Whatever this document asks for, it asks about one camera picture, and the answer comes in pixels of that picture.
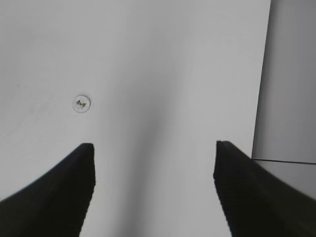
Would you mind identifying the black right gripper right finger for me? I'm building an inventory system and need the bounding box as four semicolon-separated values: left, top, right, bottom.
213;141;316;237

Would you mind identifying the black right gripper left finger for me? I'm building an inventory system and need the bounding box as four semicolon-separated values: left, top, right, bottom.
0;143;96;237

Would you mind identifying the white bottle cap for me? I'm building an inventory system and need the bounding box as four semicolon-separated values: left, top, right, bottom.
72;95;91;114

